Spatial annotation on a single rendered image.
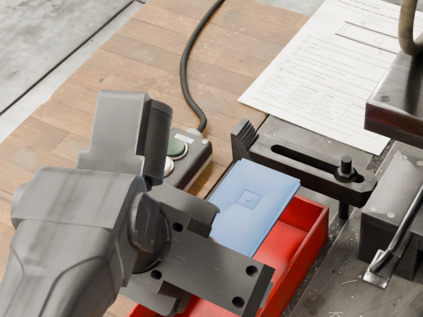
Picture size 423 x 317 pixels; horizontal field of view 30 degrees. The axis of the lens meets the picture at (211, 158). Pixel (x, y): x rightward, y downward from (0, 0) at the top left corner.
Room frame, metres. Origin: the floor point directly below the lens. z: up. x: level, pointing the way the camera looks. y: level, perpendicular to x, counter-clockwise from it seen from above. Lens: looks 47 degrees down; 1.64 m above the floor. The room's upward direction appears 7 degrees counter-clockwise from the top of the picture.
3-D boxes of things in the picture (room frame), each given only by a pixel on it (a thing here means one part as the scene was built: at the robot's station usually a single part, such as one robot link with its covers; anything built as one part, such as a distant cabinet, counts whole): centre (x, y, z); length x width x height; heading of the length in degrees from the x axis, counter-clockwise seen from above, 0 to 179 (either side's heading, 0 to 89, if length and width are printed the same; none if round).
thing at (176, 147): (0.69, 0.05, 0.93); 0.03 x 0.03 x 0.02
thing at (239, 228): (0.50, -0.02, 1.02); 0.15 x 0.07 x 0.03; 144
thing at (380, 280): (0.45, -0.16, 0.98); 0.07 x 0.02 x 0.01; 144
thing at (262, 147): (0.60, -0.11, 0.95); 0.15 x 0.03 x 0.10; 54
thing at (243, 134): (0.64, -0.06, 0.95); 0.06 x 0.03 x 0.09; 54
